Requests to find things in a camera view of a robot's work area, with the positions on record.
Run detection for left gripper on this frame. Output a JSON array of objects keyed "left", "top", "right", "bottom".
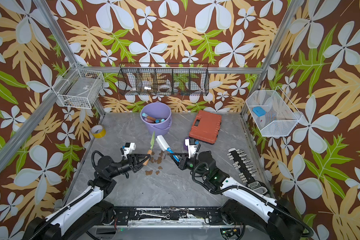
[{"left": 108, "top": 153, "right": 150, "bottom": 180}]

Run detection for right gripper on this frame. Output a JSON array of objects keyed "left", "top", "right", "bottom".
[{"left": 170, "top": 153, "right": 211, "bottom": 180}]

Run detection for green square trowel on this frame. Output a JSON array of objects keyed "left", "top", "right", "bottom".
[{"left": 143, "top": 132, "right": 155, "bottom": 166}]

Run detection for white brush blue handle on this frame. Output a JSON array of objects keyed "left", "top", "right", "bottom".
[{"left": 156, "top": 135, "right": 175, "bottom": 154}]

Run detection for green pointed trowel wooden handle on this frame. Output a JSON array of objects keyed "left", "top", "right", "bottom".
[{"left": 147, "top": 116, "right": 157, "bottom": 122}]

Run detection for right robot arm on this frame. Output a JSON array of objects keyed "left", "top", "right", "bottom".
[{"left": 170, "top": 151, "right": 314, "bottom": 240}]

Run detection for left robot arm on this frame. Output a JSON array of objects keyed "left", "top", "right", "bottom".
[{"left": 23, "top": 151, "right": 151, "bottom": 240}]

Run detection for purple plastic bucket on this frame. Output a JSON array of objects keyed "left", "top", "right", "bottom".
[{"left": 140, "top": 102, "right": 172, "bottom": 136}]

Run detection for black socket bit rack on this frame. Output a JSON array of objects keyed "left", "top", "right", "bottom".
[{"left": 227, "top": 148, "right": 268, "bottom": 195}]

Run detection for red plastic tool case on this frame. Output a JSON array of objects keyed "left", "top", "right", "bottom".
[{"left": 189, "top": 111, "right": 222, "bottom": 145}]

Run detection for yellow tape roll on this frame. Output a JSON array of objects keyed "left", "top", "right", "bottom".
[{"left": 91, "top": 125, "right": 106, "bottom": 139}]

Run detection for steel combination wrench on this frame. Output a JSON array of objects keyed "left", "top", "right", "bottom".
[{"left": 138, "top": 210, "right": 171, "bottom": 220}]

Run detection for blue object in basket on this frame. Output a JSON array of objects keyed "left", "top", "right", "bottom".
[{"left": 253, "top": 106, "right": 267, "bottom": 117}]

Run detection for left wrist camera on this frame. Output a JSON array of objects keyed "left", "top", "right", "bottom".
[{"left": 121, "top": 143, "right": 136, "bottom": 158}]

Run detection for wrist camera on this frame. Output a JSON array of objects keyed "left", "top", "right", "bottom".
[
  {"left": 121, "top": 143, "right": 136, "bottom": 158},
  {"left": 185, "top": 138, "right": 199, "bottom": 159}
]

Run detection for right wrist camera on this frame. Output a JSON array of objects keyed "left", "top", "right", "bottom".
[{"left": 185, "top": 138, "right": 199, "bottom": 159}]

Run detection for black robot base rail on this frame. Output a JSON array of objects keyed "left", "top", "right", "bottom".
[{"left": 88, "top": 206, "right": 250, "bottom": 226}]

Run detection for black wire basket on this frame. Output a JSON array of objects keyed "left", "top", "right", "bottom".
[{"left": 116, "top": 63, "right": 210, "bottom": 96}]

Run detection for white wire basket left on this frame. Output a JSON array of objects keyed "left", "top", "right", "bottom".
[{"left": 53, "top": 64, "right": 105, "bottom": 109}]

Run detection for white wire basket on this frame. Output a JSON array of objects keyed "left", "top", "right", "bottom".
[
  {"left": 53, "top": 64, "right": 105, "bottom": 109},
  {"left": 246, "top": 87, "right": 303, "bottom": 138}
]

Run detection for white wire basket right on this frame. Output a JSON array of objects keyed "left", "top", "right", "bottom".
[{"left": 246, "top": 87, "right": 303, "bottom": 138}]

